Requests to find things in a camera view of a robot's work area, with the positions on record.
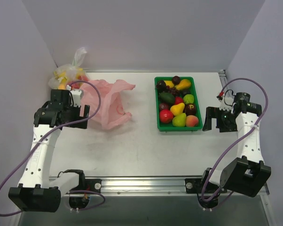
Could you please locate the green fake custard apple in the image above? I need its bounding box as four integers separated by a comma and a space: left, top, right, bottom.
183, 94, 195, 105

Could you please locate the clear bag of fruits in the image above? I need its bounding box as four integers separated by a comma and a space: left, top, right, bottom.
48, 47, 89, 89

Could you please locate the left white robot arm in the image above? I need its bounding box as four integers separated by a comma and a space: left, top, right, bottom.
8, 89, 90, 212

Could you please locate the dark purple fake plum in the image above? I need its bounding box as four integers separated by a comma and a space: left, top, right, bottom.
172, 76, 181, 85

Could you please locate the green plastic tray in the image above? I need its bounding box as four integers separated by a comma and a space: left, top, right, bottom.
154, 76, 203, 132

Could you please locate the orange fake peach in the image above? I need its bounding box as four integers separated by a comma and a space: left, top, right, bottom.
186, 115, 199, 127

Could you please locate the dark fake grapes bunch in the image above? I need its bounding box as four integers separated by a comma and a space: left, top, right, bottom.
164, 86, 181, 97

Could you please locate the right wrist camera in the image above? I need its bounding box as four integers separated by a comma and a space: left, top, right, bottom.
217, 90, 234, 111

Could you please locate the yellow fake mango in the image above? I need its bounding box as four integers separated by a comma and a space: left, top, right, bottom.
164, 81, 175, 89

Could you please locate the dark maroon fake fruit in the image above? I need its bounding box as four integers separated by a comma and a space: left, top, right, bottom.
158, 103, 170, 111

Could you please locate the dark fake mangosteen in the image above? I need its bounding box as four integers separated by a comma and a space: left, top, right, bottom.
156, 80, 167, 93

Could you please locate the black fake fruit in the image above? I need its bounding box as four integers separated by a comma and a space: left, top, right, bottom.
181, 89, 191, 97

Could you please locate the green fake pear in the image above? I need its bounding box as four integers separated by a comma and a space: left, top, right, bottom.
172, 113, 187, 127

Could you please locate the red fake pomegranate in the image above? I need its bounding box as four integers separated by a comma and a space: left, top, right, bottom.
174, 97, 184, 105

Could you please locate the dark red fake apple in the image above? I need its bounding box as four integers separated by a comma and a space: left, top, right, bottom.
184, 104, 197, 116

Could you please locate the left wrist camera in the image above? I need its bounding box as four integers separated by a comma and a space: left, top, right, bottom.
71, 89, 84, 107

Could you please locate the aluminium front rail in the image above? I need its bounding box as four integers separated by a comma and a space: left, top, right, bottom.
48, 175, 270, 196

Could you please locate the orange yellow fake pear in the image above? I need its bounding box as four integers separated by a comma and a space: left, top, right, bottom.
175, 79, 192, 91

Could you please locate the pink plastic bag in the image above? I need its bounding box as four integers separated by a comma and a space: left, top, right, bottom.
80, 80, 135, 130

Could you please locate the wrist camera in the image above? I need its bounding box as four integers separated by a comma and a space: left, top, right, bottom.
217, 90, 234, 111
71, 89, 84, 107

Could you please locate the dark green fake avocado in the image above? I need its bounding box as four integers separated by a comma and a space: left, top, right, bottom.
158, 92, 175, 105

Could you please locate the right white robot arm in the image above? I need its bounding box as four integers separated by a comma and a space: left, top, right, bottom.
199, 92, 271, 197

